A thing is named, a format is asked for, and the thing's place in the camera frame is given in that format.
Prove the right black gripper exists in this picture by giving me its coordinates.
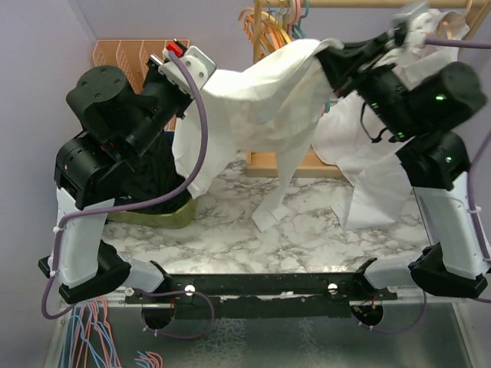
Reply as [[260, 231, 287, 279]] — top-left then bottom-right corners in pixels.
[[313, 31, 422, 141]]

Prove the teal hanger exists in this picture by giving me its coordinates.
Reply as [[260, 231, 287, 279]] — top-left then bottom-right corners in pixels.
[[292, 0, 331, 113]]

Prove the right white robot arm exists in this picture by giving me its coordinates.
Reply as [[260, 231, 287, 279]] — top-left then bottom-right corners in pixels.
[[315, 33, 490, 300]]

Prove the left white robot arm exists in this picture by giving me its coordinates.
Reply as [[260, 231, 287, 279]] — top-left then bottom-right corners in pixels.
[[38, 61, 191, 304]]

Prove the pink hanger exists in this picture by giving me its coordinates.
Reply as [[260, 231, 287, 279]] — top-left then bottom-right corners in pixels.
[[285, 0, 302, 36]]

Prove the hung white shirt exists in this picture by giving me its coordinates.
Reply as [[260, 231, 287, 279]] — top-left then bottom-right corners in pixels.
[[312, 9, 470, 230]]

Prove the yellow hanger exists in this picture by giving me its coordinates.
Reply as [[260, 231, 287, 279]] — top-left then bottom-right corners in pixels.
[[262, 11, 292, 53]]

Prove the orange hanger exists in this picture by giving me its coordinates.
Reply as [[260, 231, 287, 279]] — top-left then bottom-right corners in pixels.
[[238, 7, 271, 63]]

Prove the wooden hanger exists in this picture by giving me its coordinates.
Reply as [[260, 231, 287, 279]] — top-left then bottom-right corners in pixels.
[[439, 0, 473, 40]]

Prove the peach file organizer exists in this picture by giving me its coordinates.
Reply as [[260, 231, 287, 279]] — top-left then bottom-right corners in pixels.
[[91, 38, 191, 131]]

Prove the black garment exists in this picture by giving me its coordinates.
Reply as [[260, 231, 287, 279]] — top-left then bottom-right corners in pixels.
[[114, 133, 185, 206]]

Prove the wooden clothes rack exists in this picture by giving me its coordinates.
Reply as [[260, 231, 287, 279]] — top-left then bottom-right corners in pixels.
[[245, 1, 490, 178]]

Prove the green laundry basket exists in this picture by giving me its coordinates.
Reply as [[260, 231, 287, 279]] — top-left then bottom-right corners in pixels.
[[107, 199, 197, 229]]

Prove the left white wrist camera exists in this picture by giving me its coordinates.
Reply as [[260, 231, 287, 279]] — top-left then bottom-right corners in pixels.
[[158, 40, 216, 97]]

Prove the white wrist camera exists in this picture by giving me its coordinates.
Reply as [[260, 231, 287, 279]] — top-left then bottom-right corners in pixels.
[[158, 40, 216, 97], [392, 2, 430, 31]]

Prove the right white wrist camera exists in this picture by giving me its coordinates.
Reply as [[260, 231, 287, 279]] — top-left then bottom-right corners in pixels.
[[392, 2, 430, 31]]

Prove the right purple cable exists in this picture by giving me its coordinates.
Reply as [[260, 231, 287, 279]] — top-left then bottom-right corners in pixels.
[[358, 34, 491, 333]]

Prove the purple cable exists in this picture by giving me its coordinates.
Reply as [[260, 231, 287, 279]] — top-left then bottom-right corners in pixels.
[[41, 53, 216, 340], [358, 34, 491, 333]]

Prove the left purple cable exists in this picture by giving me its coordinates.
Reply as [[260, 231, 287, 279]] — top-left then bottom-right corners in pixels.
[[41, 53, 216, 340]]

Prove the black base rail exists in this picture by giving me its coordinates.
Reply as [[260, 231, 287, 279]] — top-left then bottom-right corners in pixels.
[[125, 270, 397, 320]]

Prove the pile of wire hangers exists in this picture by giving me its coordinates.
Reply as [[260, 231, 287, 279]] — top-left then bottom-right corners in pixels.
[[59, 297, 164, 368]]

